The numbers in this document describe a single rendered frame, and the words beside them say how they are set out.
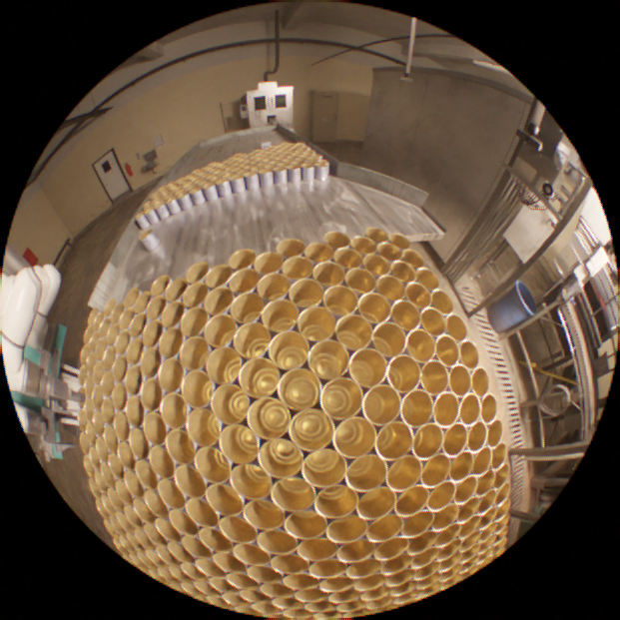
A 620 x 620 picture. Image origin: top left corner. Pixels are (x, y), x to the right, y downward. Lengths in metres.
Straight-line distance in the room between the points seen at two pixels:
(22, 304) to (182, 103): 6.84
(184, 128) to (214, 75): 1.90
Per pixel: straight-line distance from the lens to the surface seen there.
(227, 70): 7.04
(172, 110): 7.22
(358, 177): 1.08
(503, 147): 2.21
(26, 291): 0.60
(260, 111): 5.41
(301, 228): 0.68
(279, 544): 0.45
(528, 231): 2.35
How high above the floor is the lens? 1.49
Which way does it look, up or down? 62 degrees down
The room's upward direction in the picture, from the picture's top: 2 degrees clockwise
